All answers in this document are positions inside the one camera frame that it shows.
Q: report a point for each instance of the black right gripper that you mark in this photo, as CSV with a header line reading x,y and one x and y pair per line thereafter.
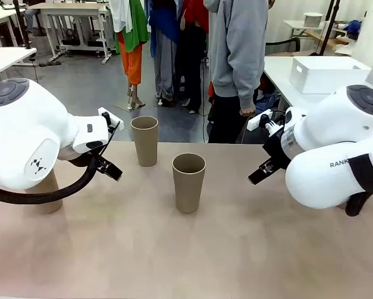
x,y
278,149

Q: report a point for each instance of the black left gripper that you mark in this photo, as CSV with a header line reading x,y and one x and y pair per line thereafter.
x,y
88,159

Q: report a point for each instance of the tall beige cup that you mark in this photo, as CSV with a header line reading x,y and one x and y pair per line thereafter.
x,y
144,143
49,208
189,187

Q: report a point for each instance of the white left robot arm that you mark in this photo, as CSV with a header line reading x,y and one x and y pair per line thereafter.
x,y
24,130

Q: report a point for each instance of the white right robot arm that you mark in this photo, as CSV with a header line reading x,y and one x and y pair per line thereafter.
x,y
330,149

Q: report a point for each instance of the white plastic basket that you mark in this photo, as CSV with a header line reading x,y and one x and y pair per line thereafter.
x,y
327,78

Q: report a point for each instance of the white round stack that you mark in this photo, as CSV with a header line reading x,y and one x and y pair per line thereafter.
x,y
312,19

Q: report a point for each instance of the person's left hand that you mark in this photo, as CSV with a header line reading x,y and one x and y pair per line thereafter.
x,y
247,111

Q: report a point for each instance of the blue bag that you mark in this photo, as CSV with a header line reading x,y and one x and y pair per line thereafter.
x,y
269,101

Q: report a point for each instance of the white side table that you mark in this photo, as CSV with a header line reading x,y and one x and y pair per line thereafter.
x,y
277,78

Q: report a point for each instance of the mannequin in blue and grey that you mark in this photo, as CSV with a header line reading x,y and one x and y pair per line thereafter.
x,y
164,56

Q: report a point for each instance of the person in grey hoodie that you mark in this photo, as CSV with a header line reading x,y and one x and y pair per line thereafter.
x,y
236,46

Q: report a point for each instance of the black chair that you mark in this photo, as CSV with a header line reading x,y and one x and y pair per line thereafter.
x,y
295,43

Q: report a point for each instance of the clothes rack with garments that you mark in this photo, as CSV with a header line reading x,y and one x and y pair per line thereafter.
x,y
132,28

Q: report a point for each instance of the mannequin in red and black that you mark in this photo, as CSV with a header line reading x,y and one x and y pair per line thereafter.
x,y
192,46

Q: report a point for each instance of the white background table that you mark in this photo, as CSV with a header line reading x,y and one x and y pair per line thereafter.
x,y
295,24

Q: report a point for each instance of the white table with pink cloth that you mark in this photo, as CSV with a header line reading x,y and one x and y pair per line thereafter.
x,y
5,57

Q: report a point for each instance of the black tripod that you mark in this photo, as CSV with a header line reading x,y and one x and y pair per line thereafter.
x,y
328,28

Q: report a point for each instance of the blue cloth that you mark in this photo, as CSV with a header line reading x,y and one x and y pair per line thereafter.
x,y
353,27

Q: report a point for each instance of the seated person in jeans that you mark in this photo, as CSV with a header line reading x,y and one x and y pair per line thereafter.
x,y
32,18

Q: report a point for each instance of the black pole stand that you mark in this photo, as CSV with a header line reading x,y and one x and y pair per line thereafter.
x,y
21,21

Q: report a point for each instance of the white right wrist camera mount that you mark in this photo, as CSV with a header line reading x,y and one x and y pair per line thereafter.
x,y
255,122

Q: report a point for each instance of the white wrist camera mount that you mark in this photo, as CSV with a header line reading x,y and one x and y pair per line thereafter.
x,y
255,122
103,111

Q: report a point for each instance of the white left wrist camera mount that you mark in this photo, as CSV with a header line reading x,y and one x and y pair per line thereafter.
x,y
103,111

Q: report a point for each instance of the white frame desk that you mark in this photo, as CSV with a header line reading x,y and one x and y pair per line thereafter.
x,y
71,9

